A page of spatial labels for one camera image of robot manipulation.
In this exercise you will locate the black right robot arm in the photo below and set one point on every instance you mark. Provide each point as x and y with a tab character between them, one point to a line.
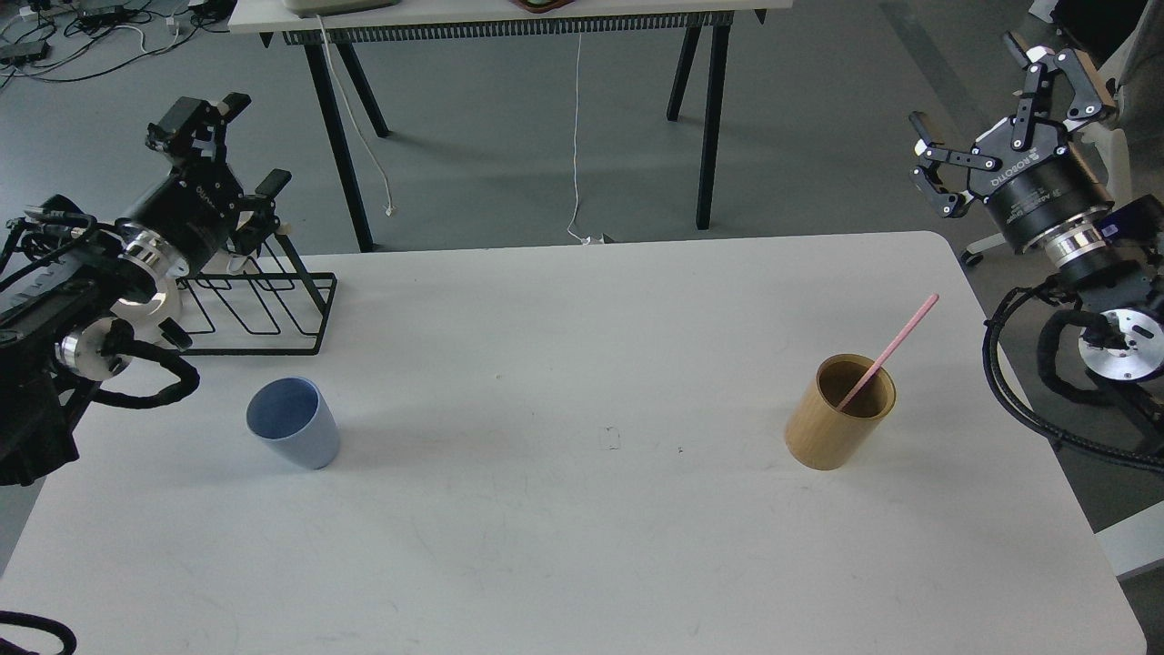
1102	343

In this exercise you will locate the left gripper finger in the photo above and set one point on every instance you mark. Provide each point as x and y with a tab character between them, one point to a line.
258	220
193	131

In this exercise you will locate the background white table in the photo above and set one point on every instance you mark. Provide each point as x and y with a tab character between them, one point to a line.
327	32

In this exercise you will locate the blue cup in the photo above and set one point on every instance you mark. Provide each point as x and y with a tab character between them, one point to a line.
291	416

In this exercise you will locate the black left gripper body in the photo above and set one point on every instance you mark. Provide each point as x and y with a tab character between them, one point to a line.
174	229

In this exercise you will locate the black wire rack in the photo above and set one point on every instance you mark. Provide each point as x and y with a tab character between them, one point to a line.
265	304

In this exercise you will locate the bamboo cylinder holder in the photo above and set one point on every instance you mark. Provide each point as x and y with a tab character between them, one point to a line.
827	427

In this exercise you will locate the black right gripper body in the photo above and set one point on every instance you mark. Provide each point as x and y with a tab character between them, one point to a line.
1032	191

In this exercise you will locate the white office chair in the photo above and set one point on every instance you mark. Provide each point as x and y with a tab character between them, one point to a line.
1133	75

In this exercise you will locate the pink chopstick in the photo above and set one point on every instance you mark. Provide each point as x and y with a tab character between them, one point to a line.
892	347

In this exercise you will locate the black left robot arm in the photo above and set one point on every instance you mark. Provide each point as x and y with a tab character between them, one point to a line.
64	347

